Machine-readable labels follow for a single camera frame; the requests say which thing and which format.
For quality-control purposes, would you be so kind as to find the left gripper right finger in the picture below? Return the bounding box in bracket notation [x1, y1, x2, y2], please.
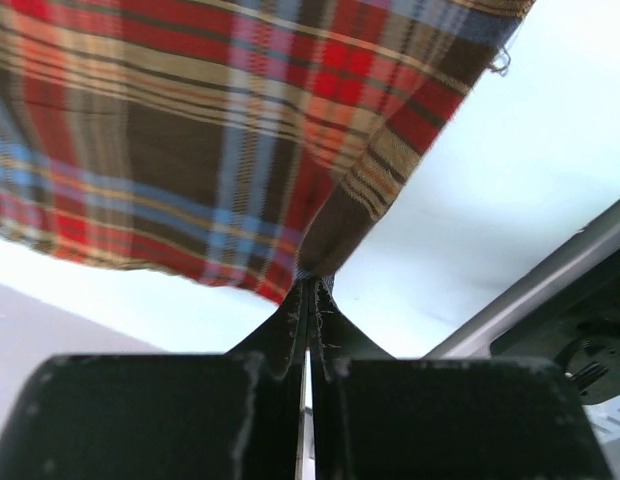
[309, 280, 613, 479]

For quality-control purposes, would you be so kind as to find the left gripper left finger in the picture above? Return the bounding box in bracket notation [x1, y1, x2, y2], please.
[0, 285, 307, 479]

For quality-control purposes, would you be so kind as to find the brown red plaid shirt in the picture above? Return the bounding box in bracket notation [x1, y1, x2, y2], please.
[0, 1, 532, 302]

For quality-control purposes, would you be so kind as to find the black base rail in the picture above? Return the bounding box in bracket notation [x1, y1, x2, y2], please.
[490, 249, 620, 405]

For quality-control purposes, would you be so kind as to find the aluminium frame profile front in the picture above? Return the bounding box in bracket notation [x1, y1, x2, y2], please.
[425, 198, 620, 359]

